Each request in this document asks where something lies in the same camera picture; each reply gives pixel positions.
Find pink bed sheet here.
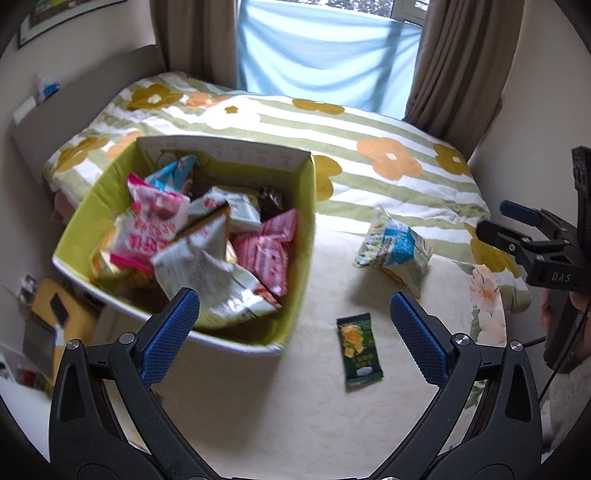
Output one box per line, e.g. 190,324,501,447
52,191,77,222

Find framed wall picture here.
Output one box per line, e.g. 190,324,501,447
18,0,127,47

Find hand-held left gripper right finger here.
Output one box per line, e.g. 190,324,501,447
369,290,543,480

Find white red snack packet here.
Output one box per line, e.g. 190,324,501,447
189,187,228,217

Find green striped snack packet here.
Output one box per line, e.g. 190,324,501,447
355,207,435,300

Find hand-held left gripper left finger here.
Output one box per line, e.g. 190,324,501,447
48,287,218,480

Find white corn chip packet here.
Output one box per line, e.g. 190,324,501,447
151,217,283,330

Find pink white snack packet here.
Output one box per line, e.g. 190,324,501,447
110,173,191,278

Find green cardboard box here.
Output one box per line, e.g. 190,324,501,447
52,135,317,355

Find beige headboard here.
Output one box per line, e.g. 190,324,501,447
11,44,167,185

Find floral striped blanket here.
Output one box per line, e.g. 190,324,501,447
42,71,532,315

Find yellow box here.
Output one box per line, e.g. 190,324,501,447
30,279,100,370

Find light blue window cloth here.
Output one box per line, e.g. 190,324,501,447
235,0,423,121

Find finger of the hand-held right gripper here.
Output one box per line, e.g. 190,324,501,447
475,220,551,266
501,200,575,236

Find brown snack packet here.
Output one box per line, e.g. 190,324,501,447
257,186,284,222

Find small white box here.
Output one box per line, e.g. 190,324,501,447
13,97,38,124

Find black yellow snack packet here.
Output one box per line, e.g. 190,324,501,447
175,203,232,241

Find white window frame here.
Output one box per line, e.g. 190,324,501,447
390,0,432,24

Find black cable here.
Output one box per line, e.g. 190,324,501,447
508,302,591,407

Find small black device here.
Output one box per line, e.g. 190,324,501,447
50,295,70,324

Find blue white tissue pack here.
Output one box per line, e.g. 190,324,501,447
37,73,62,102

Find person's right hand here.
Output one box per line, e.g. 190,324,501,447
539,290,591,330

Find brown curtain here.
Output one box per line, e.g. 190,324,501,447
148,0,241,88
402,0,522,155

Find dark green snack packet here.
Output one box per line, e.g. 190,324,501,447
336,313,385,391

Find grey box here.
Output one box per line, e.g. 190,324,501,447
23,314,58,370

